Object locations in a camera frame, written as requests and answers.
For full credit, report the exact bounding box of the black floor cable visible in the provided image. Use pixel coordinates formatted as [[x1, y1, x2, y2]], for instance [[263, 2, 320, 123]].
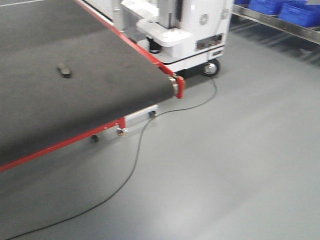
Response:
[[4, 77, 218, 240]]

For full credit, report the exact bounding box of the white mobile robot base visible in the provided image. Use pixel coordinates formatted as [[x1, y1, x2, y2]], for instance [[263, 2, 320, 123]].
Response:
[[86, 0, 234, 78]]

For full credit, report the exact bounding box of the grey brake pad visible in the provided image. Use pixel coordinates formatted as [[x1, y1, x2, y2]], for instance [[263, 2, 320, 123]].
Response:
[[57, 63, 73, 78]]

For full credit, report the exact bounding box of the red conveyor frame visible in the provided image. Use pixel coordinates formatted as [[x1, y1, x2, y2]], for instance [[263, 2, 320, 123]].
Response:
[[0, 0, 185, 173]]

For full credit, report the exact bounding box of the steel shelf with bins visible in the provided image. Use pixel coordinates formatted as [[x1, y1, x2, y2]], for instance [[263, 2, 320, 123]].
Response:
[[232, 4, 320, 45]]

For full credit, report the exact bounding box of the black conveyor belt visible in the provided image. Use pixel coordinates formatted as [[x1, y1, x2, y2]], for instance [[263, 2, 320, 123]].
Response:
[[0, 0, 175, 166]]

